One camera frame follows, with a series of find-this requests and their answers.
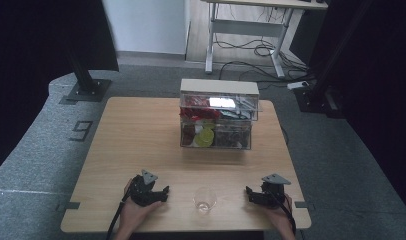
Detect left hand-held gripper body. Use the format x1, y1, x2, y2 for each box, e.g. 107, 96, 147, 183
128, 169, 160, 208

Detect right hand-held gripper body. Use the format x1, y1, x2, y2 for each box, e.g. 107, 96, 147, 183
260, 173, 292, 210

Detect person's right hand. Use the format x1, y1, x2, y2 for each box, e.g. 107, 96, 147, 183
263, 194, 295, 232

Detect grey tape strip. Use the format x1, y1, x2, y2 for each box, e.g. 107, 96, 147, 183
55, 201, 82, 212
294, 201, 316, 212

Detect clear glass cup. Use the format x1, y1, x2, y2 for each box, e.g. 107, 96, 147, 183
192, 186, 218, 214

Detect dark brown packets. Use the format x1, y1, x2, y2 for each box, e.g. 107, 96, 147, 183
215, 121, 252, 149

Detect yellow-green round lid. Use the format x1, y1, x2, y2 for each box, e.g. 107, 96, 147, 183
194, 128, 215, 148

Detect clear plastic drawer box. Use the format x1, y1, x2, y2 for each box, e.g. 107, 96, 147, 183
179, 78, 261, 151

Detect red snack packets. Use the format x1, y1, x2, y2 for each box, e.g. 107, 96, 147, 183
180, 95, 221, 122

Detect white power strip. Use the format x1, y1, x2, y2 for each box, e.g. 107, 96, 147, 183
286, 80, 310, 91

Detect black metal stand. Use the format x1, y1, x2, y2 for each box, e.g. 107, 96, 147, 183
293, 0, 375, 119
64, 46, 113, 103

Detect dark curtain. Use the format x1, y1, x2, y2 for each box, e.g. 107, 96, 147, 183
289, 0, 406, 211
0, 0, 120, 176

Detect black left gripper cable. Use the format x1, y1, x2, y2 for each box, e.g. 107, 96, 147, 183
105, 191, 131, 240

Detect black floor cables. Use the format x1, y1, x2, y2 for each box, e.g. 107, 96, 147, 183
213, 31, 314, 91

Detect white desk frame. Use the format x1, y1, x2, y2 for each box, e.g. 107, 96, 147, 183
200, 0, 329, 80

